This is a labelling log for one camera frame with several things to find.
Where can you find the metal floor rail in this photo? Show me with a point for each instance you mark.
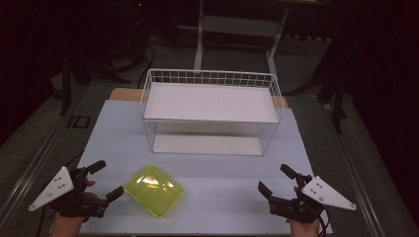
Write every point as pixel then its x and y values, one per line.
pixel 355 184
pixel 29 168

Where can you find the white metal stand frame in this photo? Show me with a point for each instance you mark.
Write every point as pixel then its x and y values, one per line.
pixel 198 49

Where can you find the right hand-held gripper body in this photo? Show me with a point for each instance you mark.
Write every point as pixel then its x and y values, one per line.
pixel 326 194

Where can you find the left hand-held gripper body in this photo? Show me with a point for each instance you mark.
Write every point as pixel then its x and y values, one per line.
pixel 54 191

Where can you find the light blue table mat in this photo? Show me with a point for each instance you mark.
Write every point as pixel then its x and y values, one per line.
pixel 214 184

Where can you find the person's right hand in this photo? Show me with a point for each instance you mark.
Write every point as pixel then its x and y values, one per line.
pixel 304 229

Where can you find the yellow-green plastic tray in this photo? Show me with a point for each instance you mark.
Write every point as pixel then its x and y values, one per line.
pixel 153 191

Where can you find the person's left hand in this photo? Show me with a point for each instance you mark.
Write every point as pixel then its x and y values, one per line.
pixel 66 227

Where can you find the black stand legs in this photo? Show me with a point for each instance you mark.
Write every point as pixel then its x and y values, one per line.
pixel 337 105

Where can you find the black floor socket box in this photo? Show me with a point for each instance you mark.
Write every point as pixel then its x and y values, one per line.
pixel 79 122

